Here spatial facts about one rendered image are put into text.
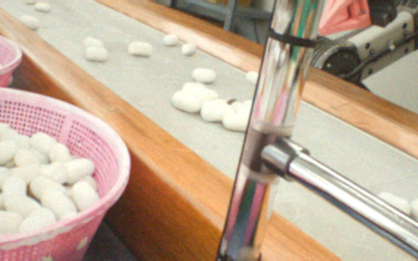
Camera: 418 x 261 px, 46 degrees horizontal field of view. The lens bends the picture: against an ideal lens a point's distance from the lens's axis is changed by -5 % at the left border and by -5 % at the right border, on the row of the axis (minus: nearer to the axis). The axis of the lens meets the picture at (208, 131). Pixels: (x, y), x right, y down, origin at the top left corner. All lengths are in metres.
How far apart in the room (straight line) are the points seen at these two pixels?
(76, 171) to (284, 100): 0.23
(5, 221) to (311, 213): 0.24
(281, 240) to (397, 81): 2.50
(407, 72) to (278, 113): 2.54
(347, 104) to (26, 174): 0.46
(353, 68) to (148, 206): 0.69
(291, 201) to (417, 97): 2.34
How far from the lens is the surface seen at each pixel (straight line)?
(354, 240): 0.42
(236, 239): 0.29
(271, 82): 0.26
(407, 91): 2.79
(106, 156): 0.44
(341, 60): 1.00
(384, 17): 0.71
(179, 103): 0.60
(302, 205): 0.45
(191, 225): 0.37
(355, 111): 0.71
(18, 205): 0.38
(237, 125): 0.57
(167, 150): 0.43
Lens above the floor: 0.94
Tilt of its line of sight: 21 degrees down
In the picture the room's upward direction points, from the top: 11 degrees clockwise
